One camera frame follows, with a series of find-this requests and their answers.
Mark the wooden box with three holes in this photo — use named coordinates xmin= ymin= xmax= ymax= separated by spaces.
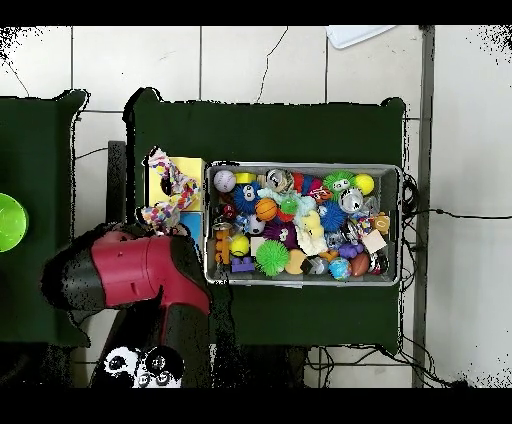
xmin=143 ymin=155 xmax=207 ymax=257

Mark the small orange basketball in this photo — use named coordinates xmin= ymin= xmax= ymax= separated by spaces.
xmin=254 ymin=197 xmax=278 ymax=222

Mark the blue spiky ball with eyes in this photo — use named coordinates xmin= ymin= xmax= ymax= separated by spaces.
xmin=232 ymin=181 xmax=262 ymax=216

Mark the crushed silver drink can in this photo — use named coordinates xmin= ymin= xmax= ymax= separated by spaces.
xmin=264 ymin=168 xmax=295 ymax=193

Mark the white baseball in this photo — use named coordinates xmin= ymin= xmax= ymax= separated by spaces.
xmin=212 ymin=169 xmax=237 ymax=194

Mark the plain green spiky ball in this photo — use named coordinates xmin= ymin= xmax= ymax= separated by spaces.
xmin=254 ymin=239 xmax=290 ymax=278

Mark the green spiky ball with eyes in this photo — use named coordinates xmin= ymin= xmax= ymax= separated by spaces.
xmin=322 ymin=170 xmax=357 ymax=201

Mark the globe print ball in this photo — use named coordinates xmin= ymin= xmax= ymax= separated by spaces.
xmin=328 ymin=256 xmax=353 ymax=281

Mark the yellow foam ball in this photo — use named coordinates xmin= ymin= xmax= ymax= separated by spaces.
xmin=353 ymin=172 xmax=376 ymax=196

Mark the black stand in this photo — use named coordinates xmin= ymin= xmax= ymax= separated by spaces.
xmin=105 ymin=139 xmax=127 ymax=227

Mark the side table with green cloth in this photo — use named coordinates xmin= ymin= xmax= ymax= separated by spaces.
xmin=0 ymin=89 xmax=91 ymax=347

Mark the bright green bowl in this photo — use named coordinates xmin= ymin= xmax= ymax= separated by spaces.
xmin=0 ymin=192 xmax=30 ymax=253

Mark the wire mesh bin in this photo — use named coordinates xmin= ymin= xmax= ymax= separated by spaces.
xmin=204 ymin=160 xmax=403 ymax=288

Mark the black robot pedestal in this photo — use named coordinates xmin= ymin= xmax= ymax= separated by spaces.
xmin=213 ymin=345 xmax=309 ymax=388

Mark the black cable on floor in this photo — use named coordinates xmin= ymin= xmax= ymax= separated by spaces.
xmin=403 ymin=206 xmax=512 ymax=220

